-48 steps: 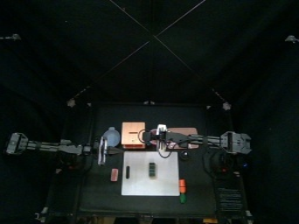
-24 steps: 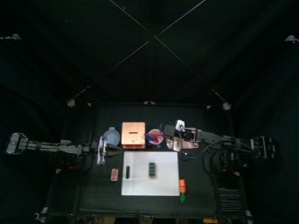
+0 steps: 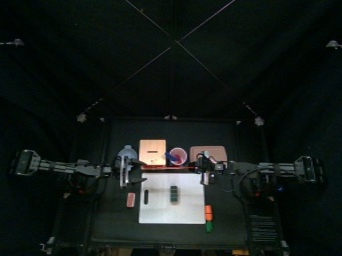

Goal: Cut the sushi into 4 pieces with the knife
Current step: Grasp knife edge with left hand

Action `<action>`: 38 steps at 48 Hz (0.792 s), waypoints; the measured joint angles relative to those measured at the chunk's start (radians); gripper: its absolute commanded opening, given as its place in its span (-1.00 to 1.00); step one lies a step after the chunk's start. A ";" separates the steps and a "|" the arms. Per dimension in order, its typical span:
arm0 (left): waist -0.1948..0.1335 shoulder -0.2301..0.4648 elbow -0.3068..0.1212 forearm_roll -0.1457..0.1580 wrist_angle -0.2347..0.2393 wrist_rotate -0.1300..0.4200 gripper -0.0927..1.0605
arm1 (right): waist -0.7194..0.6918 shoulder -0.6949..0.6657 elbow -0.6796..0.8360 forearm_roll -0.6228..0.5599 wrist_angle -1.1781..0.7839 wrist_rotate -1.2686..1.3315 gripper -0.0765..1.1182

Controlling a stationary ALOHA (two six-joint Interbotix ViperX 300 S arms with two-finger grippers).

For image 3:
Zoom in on toy sushi roll green centre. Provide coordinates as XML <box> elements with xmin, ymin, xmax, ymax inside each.
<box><xmin>168</xmin><ymin>185</ymin><xmax>180</xmax><ymax>204</ymax></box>

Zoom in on red plastic cup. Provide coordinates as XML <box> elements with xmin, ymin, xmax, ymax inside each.
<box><xmin>167</xmin><ymin>147</ymin><xmax>188</xmax><ymax>167</ymax></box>

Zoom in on thin metal frame pole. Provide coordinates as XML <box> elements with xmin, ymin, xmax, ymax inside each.
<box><xmin>168</xmin><ymin>42</ymin><xmax>178</xmax><ymax>118</ymax></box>

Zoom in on black panel with white text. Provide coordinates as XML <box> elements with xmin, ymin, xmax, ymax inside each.
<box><xmin>246</xmin><ymin>213</ymin><xmax>280</xmax><ymax>248</ymax></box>

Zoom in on black cable loop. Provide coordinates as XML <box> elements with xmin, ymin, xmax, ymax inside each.
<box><xmin>238</xmin><ymin>168</ymin><xmax>262</xmax><ymax>198</ymax></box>

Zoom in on wooden box red front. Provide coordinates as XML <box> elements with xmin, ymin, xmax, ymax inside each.
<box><xmin>138</xmin><ymin>139</ymin><xmax>168</xmax><ymax>167</ymax></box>

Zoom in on diagonal brace cord with turnbuckle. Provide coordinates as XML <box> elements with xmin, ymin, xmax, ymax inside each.
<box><xmin>123</xmin><ymin>0</ymin><xmax>264</xmax><ymax>122</ymax></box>

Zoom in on orange toy carrot green top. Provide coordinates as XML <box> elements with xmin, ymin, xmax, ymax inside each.
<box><xmin>203</xmin><ymin>204</ymin><xmax>215</xmax><ymax>234</ymax></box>

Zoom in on white cutting board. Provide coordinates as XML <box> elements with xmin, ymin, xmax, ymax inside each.
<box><xmin>138</xmin><ymin>172</ymin><xmax>207</xmax><ymax>225</ymax></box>

